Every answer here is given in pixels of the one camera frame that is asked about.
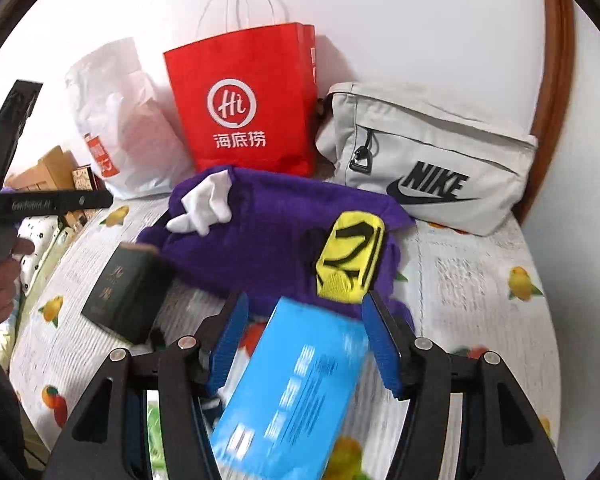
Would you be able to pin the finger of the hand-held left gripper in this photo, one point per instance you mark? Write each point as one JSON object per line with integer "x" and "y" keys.
{"x": 92, "y": 200}

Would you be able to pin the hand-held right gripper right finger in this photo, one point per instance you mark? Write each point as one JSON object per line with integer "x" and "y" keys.
{"x": 385, "y": 347}

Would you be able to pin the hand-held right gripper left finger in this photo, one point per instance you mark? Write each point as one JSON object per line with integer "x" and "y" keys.
{"x": 227, "y": 345}

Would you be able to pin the blue tissue box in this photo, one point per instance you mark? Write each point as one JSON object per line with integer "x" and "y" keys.
{"x": 290, "y": 395}

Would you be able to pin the green cassette-print box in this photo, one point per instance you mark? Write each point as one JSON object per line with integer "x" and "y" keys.
{"x": 153, "y": 430}

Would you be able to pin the person's left forearm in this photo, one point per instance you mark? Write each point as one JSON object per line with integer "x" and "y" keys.
{"x": 0, "y": 395}

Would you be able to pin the person's left hand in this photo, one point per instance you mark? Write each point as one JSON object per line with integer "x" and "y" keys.
{"x": 0, "y": 285}

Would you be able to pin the patterned brown box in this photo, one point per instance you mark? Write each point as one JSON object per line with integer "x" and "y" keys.
{"x": 87, "y": 177}

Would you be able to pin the brown cardboard boxes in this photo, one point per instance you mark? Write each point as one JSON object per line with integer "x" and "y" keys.
{"x": 40, "y": 170}

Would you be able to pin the white floral cloth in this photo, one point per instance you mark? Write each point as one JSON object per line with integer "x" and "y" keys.
{"x": 35, "y": 232}

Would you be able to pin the dark green box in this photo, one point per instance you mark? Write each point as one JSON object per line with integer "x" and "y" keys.
{"x": 125, "y": 290}

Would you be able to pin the white plastic shopping bag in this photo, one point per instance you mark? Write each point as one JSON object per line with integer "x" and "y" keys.
{"x": 125, "y": 110}

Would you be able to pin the fruit print table cover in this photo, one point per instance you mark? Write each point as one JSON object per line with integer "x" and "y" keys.
{"x": 470, "y": 300}

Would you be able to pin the yellow black mesh pouch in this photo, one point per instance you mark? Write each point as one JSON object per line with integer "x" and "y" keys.
{"x": 347, "y": 255}

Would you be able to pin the white crumpled plastic wrapper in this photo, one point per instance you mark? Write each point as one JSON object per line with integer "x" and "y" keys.
{"x": 205, "y": 205}

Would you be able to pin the purple towel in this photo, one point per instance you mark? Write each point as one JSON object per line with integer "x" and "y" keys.
{"x": 270, "y": 220}

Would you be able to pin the red paper bag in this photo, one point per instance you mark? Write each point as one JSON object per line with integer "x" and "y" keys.
{"x": 240, "y": 85}

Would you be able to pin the grey waist bag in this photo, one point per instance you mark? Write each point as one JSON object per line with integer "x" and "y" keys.
{"x": 430, "y": 135}

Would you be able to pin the brown wooden door frame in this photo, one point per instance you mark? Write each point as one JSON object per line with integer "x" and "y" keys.
{"x": 550, "y": 85}

